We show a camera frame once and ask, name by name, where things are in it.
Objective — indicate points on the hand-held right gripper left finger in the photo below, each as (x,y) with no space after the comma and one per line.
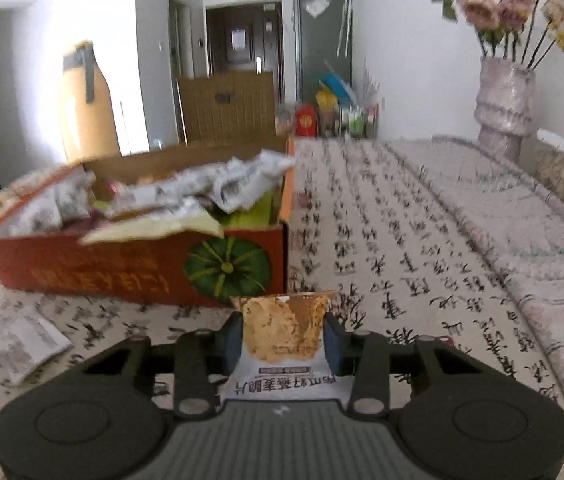
(234,340)

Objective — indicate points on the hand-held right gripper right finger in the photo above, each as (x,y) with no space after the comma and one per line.
(332,342)

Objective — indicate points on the white oat crisp packet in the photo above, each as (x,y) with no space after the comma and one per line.
(26,345)
(282,330)

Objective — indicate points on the orange cardboard box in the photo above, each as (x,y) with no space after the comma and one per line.
(111,270)

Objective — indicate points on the pile of snack packets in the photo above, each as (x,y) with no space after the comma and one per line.
(171,195)

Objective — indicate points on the quilted pink grey cloth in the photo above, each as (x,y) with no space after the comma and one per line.
(537,260)

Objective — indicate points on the red yellow carton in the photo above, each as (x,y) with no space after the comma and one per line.
(306,120)

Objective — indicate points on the brown cardboard box behind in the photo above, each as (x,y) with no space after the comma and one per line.
(227,115)

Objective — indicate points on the yellow thermos jug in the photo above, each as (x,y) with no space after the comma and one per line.
(86,110)

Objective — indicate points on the blue dustpan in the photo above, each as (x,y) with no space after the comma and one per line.
(337,87)

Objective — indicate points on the clear container of dried goods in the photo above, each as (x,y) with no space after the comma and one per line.
(557,175)

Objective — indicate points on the pink ribbed vase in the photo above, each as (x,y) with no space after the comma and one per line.
(504,105)

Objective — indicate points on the dark brown door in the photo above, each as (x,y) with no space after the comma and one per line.
(221,25)

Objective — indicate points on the white umbrellas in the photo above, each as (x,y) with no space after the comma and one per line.
(344,25)

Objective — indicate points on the dried pink flowers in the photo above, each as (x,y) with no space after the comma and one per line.
(479,7)

